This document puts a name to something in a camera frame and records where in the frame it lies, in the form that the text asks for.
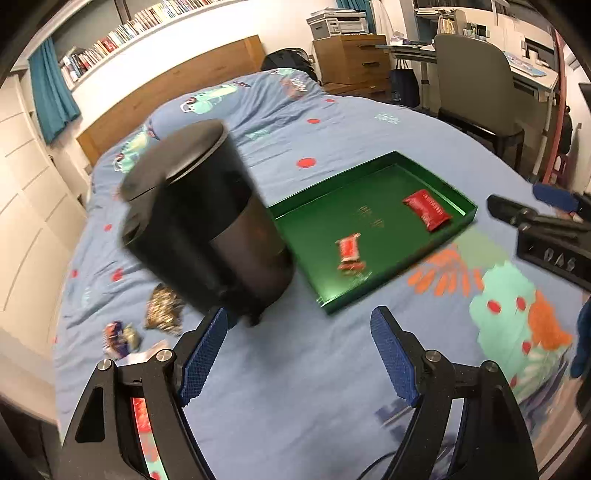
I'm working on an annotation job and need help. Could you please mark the red spicy strips snack bag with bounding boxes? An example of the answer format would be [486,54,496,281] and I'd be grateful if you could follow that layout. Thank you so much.
[124,339,172,480]

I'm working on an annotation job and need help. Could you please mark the red rectangular snack packet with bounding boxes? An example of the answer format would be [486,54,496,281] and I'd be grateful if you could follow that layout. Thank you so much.
[403,189,452,232]

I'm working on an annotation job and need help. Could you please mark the clear red-edged wafer packet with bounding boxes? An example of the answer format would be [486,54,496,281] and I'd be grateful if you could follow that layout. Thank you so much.
[335,233,366,272]

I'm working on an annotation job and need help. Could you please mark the white brown chocolate snack bag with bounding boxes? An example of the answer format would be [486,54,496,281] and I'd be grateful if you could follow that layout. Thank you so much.
[103,321,130,360]

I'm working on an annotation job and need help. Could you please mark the small olive snack packet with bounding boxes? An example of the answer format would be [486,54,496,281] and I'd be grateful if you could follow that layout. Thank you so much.
[123,323,141,352]

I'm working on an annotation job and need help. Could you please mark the white desk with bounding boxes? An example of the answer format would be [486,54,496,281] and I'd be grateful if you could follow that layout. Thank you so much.
[380,34,558,176]

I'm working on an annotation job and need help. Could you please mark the grey office chair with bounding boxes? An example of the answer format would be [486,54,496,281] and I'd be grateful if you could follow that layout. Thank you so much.
[434,34,525,170]

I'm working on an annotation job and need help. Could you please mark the dark brown gold snack bag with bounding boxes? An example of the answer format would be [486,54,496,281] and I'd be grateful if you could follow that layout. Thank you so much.
[144,283,184,336]

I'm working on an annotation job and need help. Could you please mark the green tray box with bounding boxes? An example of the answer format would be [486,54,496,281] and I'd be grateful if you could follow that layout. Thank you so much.
[270,152,478,314]

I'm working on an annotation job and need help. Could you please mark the dark blue tote bag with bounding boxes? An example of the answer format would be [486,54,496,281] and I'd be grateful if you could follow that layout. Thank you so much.
[390,59,421,108]

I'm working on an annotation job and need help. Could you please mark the blue cartoon bed blanket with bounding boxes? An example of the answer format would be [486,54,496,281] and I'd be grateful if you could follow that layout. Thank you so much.
[54,70,583,479]

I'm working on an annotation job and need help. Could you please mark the wooden drawer cabinet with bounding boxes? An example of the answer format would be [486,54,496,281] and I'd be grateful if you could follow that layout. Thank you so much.
[312,34,392,103]

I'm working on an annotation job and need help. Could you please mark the white wardrobe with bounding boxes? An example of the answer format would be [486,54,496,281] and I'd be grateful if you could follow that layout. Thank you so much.
[1,75,86,357]

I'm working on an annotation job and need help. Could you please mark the black electric kettle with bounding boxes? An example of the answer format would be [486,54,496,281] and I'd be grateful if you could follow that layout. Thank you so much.
[121,119,294,325]

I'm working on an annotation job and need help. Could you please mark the white printer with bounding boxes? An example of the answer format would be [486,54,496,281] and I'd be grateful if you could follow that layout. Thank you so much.
[307,7,369,40]

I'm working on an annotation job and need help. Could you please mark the black backpack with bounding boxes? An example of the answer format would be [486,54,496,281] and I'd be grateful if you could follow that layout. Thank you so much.
[260,48,318,83]

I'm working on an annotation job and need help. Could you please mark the wooden headboard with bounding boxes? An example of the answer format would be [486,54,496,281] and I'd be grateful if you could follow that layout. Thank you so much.
[76,35,266,165]

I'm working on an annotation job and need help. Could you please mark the teal curtain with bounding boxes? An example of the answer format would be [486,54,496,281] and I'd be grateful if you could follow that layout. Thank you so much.
[28,38,81,144]

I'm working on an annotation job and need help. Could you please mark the bookshelf with books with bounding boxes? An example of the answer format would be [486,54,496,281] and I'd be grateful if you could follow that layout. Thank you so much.
[51,1,223,91]

